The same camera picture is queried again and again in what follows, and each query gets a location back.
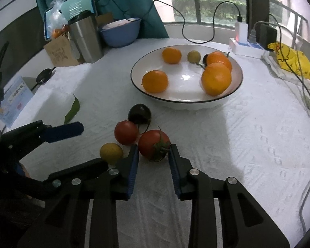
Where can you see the small black round device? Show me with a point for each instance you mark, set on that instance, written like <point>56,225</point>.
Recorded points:
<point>43,75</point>

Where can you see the balcony railing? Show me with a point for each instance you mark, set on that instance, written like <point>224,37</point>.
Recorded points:
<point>196,5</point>

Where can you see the tablet with lit screen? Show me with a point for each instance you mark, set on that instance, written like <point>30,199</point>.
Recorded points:
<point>80,4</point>

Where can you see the white charger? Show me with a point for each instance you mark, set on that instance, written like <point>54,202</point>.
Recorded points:
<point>241,32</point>

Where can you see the dark tomato lower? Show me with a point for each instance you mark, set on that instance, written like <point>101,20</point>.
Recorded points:
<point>139,113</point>

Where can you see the black power adapter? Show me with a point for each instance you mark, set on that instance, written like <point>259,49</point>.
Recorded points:
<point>266,35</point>

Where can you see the blue white card box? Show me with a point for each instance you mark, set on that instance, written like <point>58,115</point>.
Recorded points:
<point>14,100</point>

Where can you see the white power strip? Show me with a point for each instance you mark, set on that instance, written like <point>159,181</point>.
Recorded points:
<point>244,49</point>

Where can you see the small orange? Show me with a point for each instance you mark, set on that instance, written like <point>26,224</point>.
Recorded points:
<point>171,55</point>

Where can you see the cardboard box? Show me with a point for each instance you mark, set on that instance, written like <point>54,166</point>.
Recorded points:
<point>59,51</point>

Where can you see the clear plastic bag of oranges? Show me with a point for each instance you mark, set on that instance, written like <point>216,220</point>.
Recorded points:
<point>57,18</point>

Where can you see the blue bowl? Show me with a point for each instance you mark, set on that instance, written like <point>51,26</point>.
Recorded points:
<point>121,36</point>

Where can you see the orange with stem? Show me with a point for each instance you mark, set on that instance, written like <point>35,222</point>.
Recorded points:
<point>216,79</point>

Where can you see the white plastic bag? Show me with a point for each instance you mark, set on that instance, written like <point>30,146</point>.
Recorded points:
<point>276,69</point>

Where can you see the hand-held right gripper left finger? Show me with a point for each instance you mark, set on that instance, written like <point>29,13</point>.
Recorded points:
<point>133,170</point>

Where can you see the red tomato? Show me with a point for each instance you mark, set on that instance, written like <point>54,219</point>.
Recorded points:
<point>126,132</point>
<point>153,144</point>

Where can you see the grey plug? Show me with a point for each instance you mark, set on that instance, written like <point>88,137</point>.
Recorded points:
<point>252,36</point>

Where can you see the yellow green fruit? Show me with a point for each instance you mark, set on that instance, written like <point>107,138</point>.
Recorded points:
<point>194,56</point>

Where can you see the black window frame post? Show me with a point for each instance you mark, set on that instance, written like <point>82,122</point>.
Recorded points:
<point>255,0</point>

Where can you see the green leaf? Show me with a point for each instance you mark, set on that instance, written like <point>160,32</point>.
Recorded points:
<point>72,109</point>

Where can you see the white plate with dark rim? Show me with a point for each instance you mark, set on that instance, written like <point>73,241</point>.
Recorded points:
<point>186,87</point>

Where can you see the dark board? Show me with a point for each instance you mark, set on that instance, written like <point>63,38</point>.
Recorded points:
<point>15,44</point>

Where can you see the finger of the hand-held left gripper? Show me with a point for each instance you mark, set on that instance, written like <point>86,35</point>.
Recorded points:
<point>80,169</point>
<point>64,131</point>

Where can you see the pale bowl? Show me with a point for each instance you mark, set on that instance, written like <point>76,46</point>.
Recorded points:
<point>113,25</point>

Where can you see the yellow plastic bag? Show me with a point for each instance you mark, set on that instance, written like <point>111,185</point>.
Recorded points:
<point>299,64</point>

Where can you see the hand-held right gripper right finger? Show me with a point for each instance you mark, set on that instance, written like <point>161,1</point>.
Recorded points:
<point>174,170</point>

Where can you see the stainless steel tumbler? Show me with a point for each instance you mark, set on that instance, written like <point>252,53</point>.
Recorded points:
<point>86,38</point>

